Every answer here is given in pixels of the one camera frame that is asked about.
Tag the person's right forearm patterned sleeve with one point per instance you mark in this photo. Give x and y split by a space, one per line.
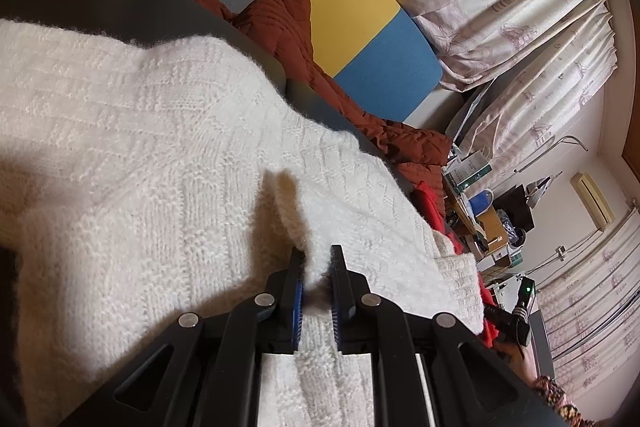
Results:
555 399

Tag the blue round object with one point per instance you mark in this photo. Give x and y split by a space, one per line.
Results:
482 201

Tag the white knit sweater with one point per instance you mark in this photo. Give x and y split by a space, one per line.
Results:
150 132

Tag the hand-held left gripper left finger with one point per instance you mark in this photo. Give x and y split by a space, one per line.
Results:
297 307

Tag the rust brown quilted jacket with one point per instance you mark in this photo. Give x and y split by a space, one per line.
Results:
280 22

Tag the wooden desk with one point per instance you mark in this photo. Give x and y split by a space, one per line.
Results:
487 227

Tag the wall air conditioner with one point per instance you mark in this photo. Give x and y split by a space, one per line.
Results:
592 199

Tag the green and white box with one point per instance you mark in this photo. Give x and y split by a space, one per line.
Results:
467 172

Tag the red garment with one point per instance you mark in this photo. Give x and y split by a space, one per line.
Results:
432 207

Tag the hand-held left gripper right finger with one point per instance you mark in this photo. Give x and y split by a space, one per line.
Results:
336 307

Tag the curved metal rod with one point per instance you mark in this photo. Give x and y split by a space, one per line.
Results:
550 149

